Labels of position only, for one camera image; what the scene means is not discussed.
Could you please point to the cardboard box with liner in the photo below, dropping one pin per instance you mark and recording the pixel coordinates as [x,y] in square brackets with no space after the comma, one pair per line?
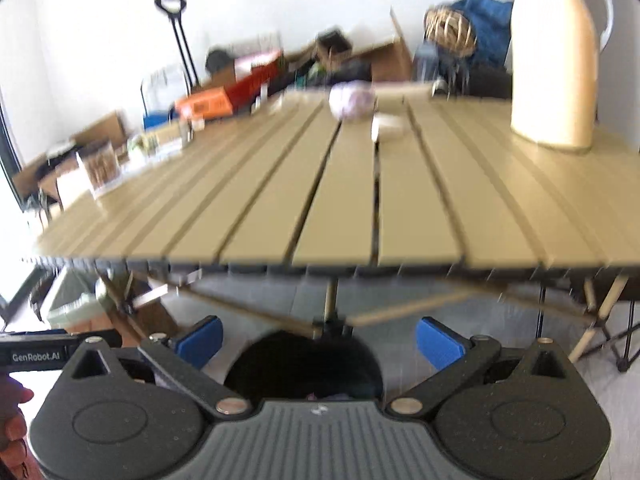
[80,302]

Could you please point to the person left hand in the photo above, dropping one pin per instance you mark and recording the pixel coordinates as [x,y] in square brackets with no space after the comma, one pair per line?
[14,452]

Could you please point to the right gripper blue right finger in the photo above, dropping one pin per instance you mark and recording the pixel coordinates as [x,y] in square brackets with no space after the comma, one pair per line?
[447,350]

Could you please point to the clear jar with snacks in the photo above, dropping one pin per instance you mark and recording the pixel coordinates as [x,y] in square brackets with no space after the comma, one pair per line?
[99,161]

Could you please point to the black folding camp chair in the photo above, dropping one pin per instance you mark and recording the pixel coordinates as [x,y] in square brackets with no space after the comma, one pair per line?
[619,345]

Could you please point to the black round trash bin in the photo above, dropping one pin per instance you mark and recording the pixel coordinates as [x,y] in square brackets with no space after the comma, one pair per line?
[287,366]

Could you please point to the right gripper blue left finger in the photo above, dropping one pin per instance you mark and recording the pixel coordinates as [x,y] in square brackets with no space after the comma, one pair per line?
[197,344]

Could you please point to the blue jacket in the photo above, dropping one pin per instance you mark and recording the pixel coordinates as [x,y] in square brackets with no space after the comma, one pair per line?
[491,22]

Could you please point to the orange cardboard box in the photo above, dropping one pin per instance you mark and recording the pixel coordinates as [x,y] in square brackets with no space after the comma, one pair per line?
[208,104]

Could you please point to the cream thermos jug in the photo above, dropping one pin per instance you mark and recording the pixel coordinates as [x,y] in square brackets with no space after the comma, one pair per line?
[556,46]

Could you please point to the white fluffy towel roll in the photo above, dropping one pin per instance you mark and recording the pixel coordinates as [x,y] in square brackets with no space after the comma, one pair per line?
[352,100]

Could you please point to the tan folding camping table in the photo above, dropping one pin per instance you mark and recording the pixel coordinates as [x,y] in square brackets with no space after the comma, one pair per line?
[448,191]

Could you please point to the wicker rattan ball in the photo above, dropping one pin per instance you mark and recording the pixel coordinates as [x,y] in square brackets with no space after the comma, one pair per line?
[450,30]

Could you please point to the small white box on table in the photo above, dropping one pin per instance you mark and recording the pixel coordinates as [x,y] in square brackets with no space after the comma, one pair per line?
[385,127]

